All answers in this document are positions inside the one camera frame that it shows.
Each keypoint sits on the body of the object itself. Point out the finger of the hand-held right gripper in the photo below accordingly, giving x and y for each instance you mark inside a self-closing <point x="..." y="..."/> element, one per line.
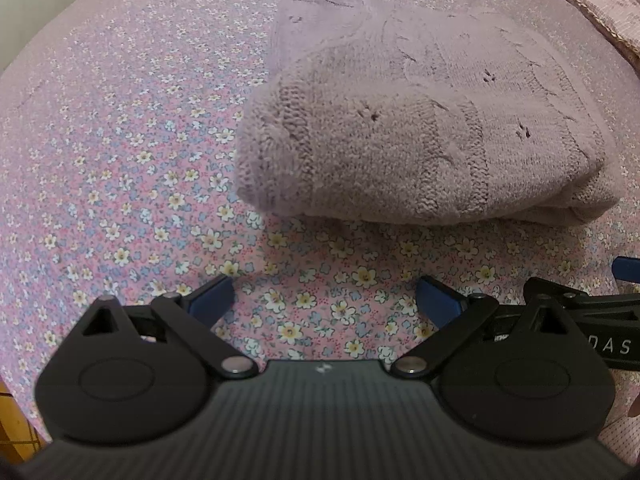
<point x="628" y="269"/>
<point x="555" y="290"/>

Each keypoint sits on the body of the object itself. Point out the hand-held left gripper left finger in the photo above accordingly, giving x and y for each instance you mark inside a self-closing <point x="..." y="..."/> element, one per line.
<point x="216" y="299"/>

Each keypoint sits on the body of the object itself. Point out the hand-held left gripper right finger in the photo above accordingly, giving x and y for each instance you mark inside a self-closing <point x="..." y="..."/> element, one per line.
<point x="440" y="300"/>

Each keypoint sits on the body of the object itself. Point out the purple knit cardigan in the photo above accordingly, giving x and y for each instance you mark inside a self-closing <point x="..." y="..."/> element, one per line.
<point x="430" y="125"/>

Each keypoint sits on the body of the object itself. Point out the pink floral bed sheet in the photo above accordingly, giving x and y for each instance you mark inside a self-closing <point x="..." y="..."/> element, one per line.
<point x="125" y="160"/>

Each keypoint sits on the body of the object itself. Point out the pink quilted pillow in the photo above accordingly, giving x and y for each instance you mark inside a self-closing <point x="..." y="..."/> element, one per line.
<point x="600" y="5"/>

